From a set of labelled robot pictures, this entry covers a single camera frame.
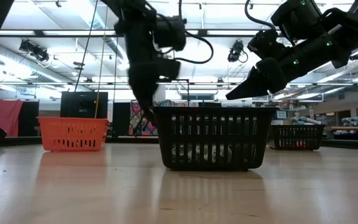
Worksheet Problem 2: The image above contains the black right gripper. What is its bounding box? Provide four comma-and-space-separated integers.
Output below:
225, 42, 323, 101

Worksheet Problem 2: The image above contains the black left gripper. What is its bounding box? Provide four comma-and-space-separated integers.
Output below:
126, 57, 181, 128

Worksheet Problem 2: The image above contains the white plastic skull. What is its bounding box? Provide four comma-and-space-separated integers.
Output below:
202, 144, 233, 163
171, 145, 200, 163

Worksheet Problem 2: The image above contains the colourful patterned poster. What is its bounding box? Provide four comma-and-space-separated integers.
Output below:
128, 99, 183, 137

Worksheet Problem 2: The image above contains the black plastic basket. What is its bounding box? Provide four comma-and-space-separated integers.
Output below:
270, 124, 327, 152
152, 106, 278, 172

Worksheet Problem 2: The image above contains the black box monitor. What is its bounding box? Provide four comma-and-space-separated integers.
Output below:
60, 91, 109, 119

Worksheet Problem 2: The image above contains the orange plastic basket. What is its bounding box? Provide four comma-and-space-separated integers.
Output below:
37, 116, 110, 153

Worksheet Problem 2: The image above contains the wheeled wooden top workbench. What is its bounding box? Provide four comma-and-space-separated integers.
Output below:
330, 125, 358, 141

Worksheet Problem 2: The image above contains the red cloth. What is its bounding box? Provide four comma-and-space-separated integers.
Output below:
0, 100, 25, 138

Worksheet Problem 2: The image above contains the black ceiling mounted camera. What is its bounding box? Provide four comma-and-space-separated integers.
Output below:
18, 39, 50, 63
227, 39, 249, 63

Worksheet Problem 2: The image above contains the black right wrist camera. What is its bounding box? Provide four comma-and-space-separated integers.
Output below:
246, 28, 287, 62

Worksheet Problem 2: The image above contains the yellow hanging cord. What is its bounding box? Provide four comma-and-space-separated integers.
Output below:
93, 0, 109, 119

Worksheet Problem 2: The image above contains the black hanging cable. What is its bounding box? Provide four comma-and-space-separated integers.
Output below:
74, 0, 99, 93

